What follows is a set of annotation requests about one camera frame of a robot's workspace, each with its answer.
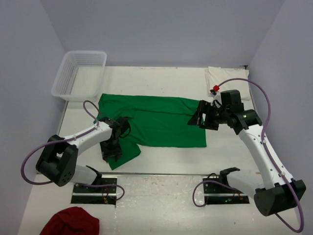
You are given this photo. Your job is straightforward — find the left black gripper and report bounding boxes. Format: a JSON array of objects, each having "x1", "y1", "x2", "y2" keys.
[{"x1": 100, "y1": 138, "x2": 121, "y2": 163}]

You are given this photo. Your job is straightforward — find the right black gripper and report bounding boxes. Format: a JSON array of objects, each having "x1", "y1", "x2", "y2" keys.
[{"x1": 188, "y1": 100, "x2": 230, "y2": 131}]

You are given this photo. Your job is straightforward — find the green t shirt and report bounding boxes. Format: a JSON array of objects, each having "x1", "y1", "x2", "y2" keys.
[{"x1": 98, "y1": 94, "x2": 207, "y2": 170}]

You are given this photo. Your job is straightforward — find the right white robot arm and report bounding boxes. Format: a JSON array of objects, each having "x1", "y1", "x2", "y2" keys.
[{"x1": 188, "y1": 90, "x2": 306, "y2": 216}]

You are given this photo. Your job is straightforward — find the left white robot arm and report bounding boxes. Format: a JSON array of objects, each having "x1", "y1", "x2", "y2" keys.
[{"x1": 36, "y1": 117, "x2": 131, "y2": 192}]

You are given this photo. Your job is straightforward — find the folded white t shirt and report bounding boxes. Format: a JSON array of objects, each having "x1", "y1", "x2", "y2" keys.
[{"x1": 204, "y1": 66, "x2": 251, "y2": 101}]

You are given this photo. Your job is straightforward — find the red t shirt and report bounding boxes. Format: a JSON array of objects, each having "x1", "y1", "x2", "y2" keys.
[{"x1": 40, "y1": 207, "x2": 100, "y2": 235}]

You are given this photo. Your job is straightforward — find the white plastic basket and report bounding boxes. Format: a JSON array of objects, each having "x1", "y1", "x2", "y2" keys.
[{"x1": 51, "y1": 50, "x2": 107, "y2": 102}]

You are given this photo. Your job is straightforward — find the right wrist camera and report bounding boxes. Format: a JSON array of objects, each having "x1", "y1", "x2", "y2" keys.
[{"x1": 209, "y1": 85, "x2": 222, "y2": 107}]

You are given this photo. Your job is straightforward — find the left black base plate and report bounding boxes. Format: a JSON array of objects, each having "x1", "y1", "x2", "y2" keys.
[{"x1": 71, "y1": 184, "x2": 117, "y2": 206}]

